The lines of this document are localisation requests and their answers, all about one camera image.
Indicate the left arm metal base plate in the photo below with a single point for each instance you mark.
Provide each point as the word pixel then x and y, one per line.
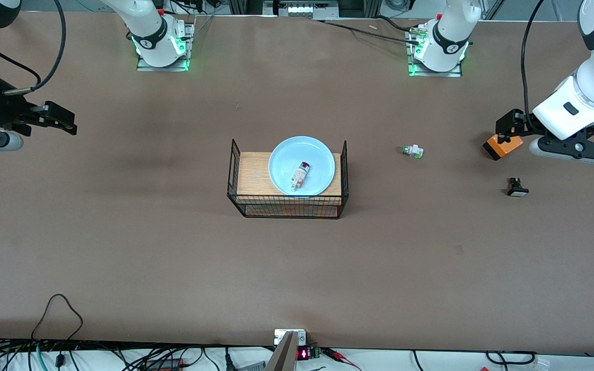
pixel 413 69

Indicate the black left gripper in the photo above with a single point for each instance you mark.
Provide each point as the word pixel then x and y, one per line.
pixel 524 124

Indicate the green push button switch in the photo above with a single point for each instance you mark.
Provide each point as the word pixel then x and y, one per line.
pixel 412 151

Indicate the red LED display module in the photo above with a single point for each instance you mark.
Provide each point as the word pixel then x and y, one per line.
pixel 304 353

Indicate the red probe lead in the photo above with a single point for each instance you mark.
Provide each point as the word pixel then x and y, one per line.
pixel 341 356

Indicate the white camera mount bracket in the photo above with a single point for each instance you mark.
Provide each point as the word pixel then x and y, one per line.
pixel 280 336

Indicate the orange button enclosure box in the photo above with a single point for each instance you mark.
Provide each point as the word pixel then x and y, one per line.
pixel 503 147

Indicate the aluminium frame with light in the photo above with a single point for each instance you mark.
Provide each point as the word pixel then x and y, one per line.
pixel 302 7

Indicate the grey camera mount pole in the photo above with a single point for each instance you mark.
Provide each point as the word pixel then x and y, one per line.
pixel 282 358

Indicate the red push button switch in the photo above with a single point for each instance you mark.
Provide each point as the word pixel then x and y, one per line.
pixel 300 176

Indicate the wooden board shelf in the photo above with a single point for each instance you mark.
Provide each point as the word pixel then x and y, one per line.
pixel 253 175

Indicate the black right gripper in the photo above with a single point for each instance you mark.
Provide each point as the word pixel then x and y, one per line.
pixel 4 109

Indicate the black power adapter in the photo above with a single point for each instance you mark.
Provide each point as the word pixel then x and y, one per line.
pixel 165 365

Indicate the black square white-cap button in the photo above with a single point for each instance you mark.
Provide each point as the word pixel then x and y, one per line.
pixel 517 189

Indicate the light blue round plate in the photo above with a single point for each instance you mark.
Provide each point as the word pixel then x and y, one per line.
pixel 286 157

